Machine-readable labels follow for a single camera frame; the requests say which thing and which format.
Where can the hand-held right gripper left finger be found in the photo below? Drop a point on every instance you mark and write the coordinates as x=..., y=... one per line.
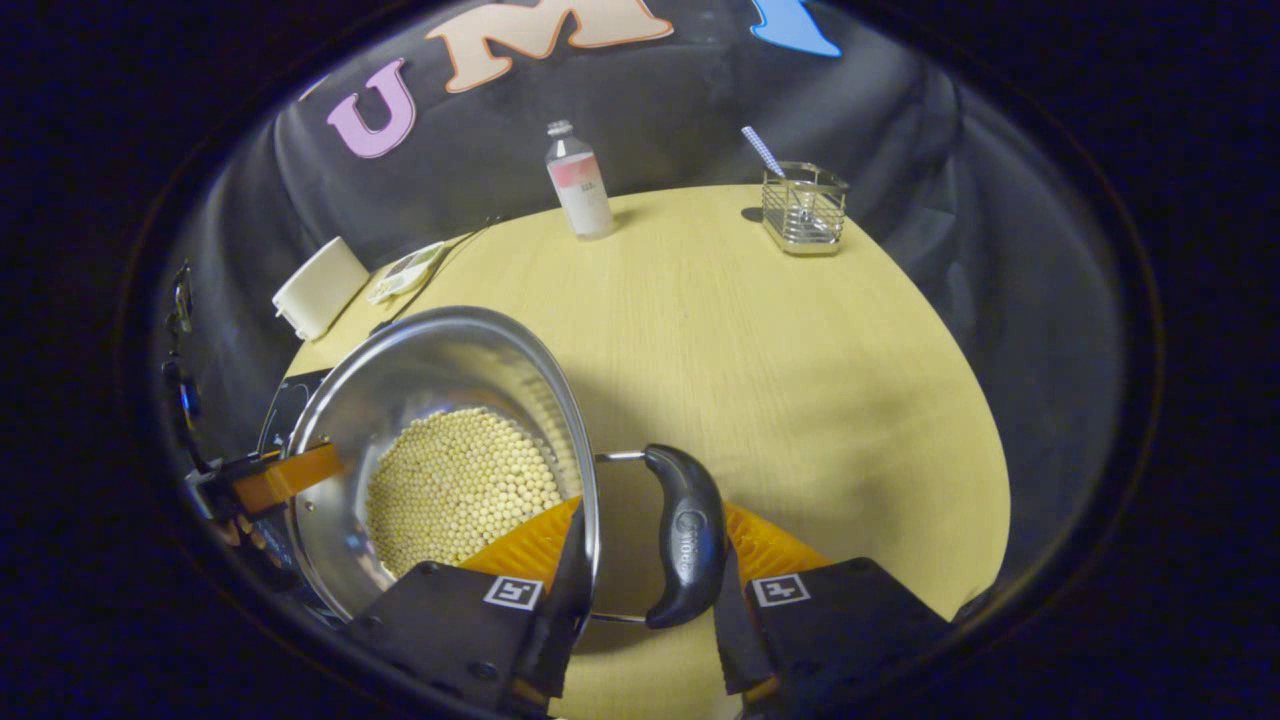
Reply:
x=570, y=620

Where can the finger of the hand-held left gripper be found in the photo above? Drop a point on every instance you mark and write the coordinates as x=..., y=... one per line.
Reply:
x=290, y=475

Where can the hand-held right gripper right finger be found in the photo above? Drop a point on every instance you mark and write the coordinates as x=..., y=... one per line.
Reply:
x=735, y=640

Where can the black induction cooktop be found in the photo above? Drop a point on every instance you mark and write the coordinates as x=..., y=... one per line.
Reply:
x=290, y=405

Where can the stainless steel pot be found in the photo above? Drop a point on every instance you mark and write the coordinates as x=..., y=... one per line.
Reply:
x=450, y=360

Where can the pile of yellow soybeans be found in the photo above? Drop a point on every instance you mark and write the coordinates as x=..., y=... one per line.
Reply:
x=460, y=490

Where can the white toaster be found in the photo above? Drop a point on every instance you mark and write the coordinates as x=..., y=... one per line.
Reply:
x=320, y=290

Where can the white divided bean dish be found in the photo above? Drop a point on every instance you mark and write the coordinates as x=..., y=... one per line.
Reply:
x=405, y=272

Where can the clear bottle with pink label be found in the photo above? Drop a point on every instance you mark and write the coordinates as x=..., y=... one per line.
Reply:
x=585, y=195

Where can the striped straw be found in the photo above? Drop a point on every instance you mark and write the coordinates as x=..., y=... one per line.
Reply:
x=762, y=150

